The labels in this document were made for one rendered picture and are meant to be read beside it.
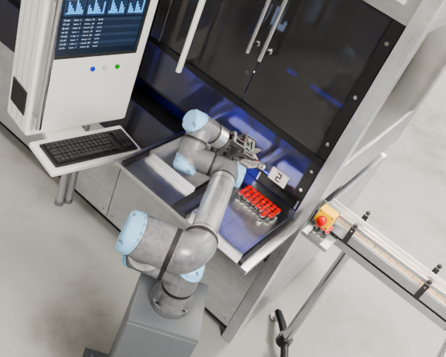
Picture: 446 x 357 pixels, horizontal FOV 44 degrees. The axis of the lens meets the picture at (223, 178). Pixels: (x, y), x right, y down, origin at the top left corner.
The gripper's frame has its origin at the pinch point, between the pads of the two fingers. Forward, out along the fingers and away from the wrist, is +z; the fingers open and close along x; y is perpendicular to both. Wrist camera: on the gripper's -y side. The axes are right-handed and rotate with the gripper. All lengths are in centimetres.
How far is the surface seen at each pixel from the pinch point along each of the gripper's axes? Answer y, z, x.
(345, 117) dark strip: 23.1, 21.2, 22.9
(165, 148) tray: -55, 6, 18
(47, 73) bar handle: -59, -53, 24
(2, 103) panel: -189, -12, 64
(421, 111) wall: -77, 343, 206
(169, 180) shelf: -45.4, 3.1, 0.0
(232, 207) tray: -27.8, 24.0, -6.1
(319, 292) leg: -21, 85, -28
